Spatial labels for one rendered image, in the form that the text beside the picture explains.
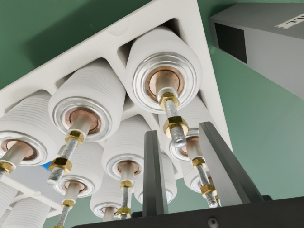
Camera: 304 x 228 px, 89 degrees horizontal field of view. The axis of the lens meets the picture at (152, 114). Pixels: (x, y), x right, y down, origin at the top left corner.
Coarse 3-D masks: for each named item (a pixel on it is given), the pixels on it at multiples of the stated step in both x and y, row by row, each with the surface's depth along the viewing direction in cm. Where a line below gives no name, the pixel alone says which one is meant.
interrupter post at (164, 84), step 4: (164, 76) 18; (168, 76) 18; (160, 80) 17; (164, 80) 17; (168, 80) 17; (172, 80) 18; (156, 84) 18; (160, 84) 16; (164, 84) 16; (168, 84) 16; (172, 84) 16; (156, 88) 17; (160, 88) 16; (164, 88) 15; (168, 88) 15; (172, 88) 15; (156, 92) 17; (160, 92) 16; (164, 92) 16; (168, 92) 16; (172, 92) 16; (176, 92) 16; (160, 96) 16; (176, 96) 16
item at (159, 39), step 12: (144, 36) 21; (156, 36) 18; (168, 36) 18; (132, 48) 22; (144, 48) 16; (156, 48) 16; (168, 48) 16; (180, 48) 16; (132, 60) 17; (192, 60) 17; (132, 72) 17; (132, 96) 19; (192, 96) 20; (144, 108) 20; (180, 108) 21
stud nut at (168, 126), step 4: (176, 116) 12; (180, 116) 12; (168, 120) 12; (172, 120) 11; (176, 120) 11; (180, 120) 11; (184, 120) 12; (164, 124) 12; (168, 124) 11; (172, 124) 11; (176, 124) 11; (180, 124) 11; (184, 124) 11; (164, 128) 12; (168, 128) 11; (184, 128) 12; (188, 128) 12; (164, 132) 12; (168, 132) 12; (184, 132) 12; (168, 136) 12
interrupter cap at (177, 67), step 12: (144, 60) 16; (156, 60) 16; (168, 60) 17; (180, 60) 17; (144, 72) 17; (156, 72) 17; (168, 72) 18; (180, 72) 17; (192, 72) 17; (132, 84) 18; (144, 84) 18; (180, 84) 18; (192, 84) 18; (144, 96) 19; (156, 96) 19; (180, 96) 19; (156, 108) 20
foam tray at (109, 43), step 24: (168, 0) 19; (192, 0) 20; (120, 24) 21; (144, 24) 21; (168, 24) 31; (192, 24) 21; (72, 48) 22; (96, 48) 22; (120, 48) 26; (192, 48) 23; (48, 72) 24; (72, 72) 31; (120, 72) 25; (0, 96) 26; (24, 96) 26; (216, 96) 28; (216, 120) 31
